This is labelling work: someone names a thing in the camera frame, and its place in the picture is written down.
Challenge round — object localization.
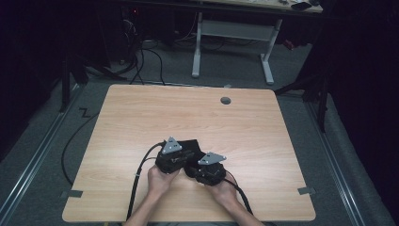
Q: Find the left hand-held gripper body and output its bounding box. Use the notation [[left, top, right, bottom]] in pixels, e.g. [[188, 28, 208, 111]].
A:
[[154, 136, 186, 175]]

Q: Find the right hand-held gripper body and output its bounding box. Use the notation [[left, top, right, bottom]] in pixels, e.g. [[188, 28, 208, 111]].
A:
[[193, 152, 228, 186]]

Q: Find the person's right hand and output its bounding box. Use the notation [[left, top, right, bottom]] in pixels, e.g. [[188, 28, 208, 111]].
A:
[[202, 178, 240, 211]]

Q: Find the person's left hand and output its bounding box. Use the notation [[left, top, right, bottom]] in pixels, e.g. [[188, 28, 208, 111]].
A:
[[146, 164, 183, 204]]

